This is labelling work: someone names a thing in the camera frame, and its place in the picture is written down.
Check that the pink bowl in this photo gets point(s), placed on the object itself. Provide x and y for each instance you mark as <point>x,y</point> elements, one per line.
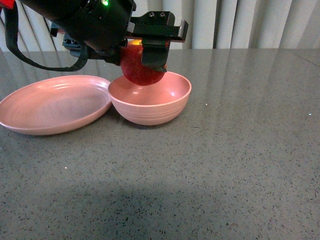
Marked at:
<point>153,104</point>

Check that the white pleated curtain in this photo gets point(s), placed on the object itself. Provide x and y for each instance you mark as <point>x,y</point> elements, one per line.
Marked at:
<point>243,24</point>

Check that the pink plate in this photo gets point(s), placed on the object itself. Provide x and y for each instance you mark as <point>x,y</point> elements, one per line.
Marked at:
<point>56,105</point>

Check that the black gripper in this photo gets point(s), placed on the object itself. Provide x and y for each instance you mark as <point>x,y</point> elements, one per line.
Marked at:
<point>156,29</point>

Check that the red apple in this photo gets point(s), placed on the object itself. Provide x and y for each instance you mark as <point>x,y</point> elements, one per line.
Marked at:
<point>132,68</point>

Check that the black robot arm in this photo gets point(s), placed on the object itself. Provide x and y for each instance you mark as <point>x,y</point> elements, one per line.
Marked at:
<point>104,26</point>

